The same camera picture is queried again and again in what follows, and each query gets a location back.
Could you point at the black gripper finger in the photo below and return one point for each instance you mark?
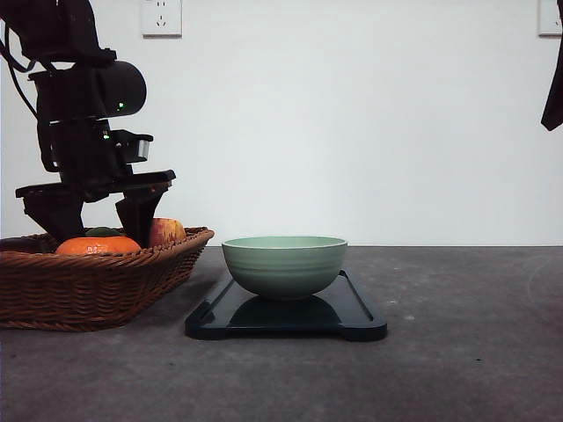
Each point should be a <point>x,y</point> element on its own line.
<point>552,115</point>

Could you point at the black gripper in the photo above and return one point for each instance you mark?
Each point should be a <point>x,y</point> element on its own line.
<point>79,149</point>

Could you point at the green ceramic bowl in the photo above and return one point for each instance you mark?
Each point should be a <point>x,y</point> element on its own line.
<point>284,268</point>

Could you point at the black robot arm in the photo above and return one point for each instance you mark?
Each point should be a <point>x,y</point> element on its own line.
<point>80,90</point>

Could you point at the brown wicker basket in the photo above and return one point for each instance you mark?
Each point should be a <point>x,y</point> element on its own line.
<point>42,289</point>

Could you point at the green lime fruit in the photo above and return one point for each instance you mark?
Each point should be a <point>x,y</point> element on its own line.
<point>102,231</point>

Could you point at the orange mandarin fruit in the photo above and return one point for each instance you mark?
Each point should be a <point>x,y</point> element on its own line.
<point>98,244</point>

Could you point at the red yellow apple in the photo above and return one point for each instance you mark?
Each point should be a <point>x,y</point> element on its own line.
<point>165,231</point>

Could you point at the dark rectangular tray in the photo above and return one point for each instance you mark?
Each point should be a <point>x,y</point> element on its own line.
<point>338,310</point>

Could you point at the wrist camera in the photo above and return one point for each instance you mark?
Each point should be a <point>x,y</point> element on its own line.
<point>127,148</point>

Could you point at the white wall socket right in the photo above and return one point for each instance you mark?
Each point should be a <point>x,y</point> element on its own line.
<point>548,19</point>

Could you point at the white wall socket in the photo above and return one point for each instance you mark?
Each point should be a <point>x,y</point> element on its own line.
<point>161,21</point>
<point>548,19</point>

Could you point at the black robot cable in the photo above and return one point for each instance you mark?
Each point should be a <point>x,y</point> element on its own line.
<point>5,48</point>

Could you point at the white wall socket left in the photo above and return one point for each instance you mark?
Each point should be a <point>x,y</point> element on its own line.
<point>161,21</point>

